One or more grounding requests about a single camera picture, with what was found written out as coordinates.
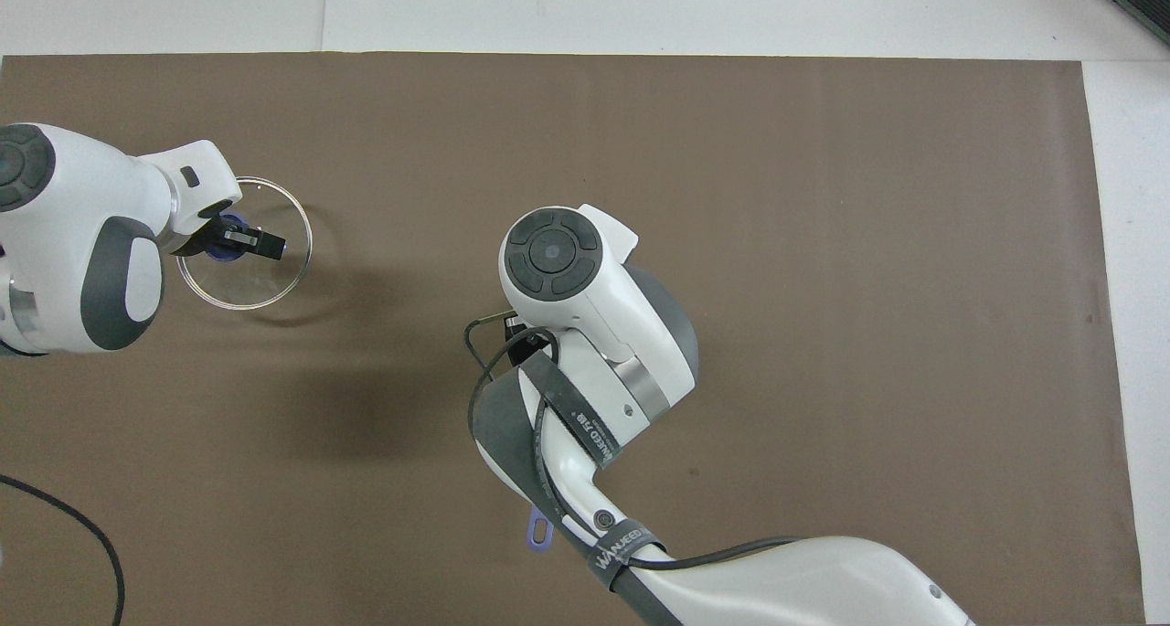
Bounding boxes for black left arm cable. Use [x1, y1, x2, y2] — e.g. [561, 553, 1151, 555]
[0, 475, 125, 626]

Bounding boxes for black velcro cable strap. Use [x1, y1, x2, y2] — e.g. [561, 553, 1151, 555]
[588, 519, 668, 595]
[516, 350, 624, 470]

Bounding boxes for brown table mat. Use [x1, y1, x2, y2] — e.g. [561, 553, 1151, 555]
[0, 52, 1145, 626]

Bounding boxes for glass lid blue knob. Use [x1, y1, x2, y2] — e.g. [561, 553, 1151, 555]
[175, 176, 314, 312]

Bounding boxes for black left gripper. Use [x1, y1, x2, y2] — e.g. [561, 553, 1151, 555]
[175, 204, 287, 262]

